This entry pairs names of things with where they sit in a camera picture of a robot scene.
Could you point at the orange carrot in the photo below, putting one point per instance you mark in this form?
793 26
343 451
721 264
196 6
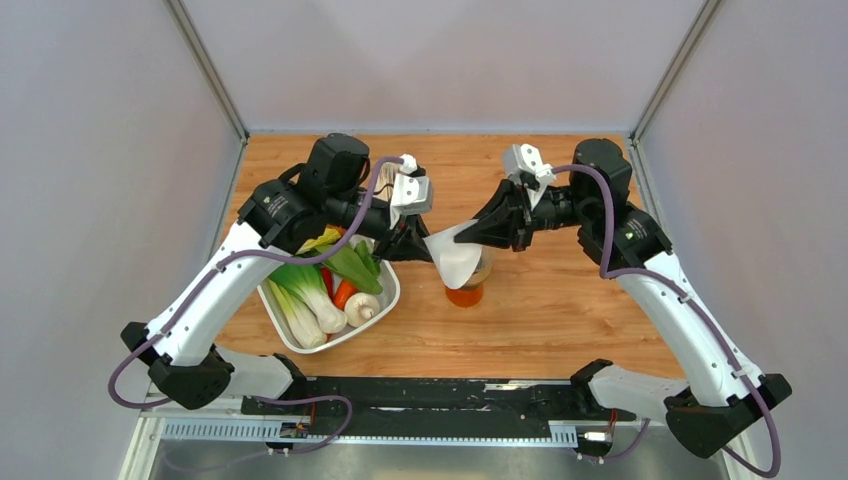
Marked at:
344 291

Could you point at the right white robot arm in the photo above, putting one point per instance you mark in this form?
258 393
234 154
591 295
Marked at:
723 392

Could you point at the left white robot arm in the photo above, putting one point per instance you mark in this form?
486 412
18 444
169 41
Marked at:
334 186

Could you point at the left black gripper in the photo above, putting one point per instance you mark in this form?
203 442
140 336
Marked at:
404 243

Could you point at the orange glass carafe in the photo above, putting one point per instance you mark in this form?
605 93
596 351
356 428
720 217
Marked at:
467 295

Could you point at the green leafy vegetable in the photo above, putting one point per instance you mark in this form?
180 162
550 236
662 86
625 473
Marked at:
356 265

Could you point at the pale bok choy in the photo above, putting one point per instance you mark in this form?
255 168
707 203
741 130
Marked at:
300 320

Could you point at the green bok choy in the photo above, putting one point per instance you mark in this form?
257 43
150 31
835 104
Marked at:
305 282

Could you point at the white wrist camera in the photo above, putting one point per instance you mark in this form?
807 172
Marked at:
524 166
412 192

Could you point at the white paper coffee filter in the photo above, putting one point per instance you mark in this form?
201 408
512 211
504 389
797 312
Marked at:
441 244

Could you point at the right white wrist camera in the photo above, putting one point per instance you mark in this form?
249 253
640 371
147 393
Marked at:
524 166

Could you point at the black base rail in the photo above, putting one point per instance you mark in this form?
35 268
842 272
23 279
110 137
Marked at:
435 407

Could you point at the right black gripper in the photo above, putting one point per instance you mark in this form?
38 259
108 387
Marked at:
512 223

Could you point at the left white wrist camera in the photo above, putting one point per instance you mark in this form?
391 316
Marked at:
412 192

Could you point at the white vegetable tray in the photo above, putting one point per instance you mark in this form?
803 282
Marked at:
387 299

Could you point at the white mushroom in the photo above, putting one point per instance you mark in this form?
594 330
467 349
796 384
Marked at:
360 308

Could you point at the red chili pepper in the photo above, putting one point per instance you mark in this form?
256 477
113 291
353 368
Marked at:
328 281

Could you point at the yellow napa cabbage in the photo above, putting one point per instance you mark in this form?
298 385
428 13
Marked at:
329 236

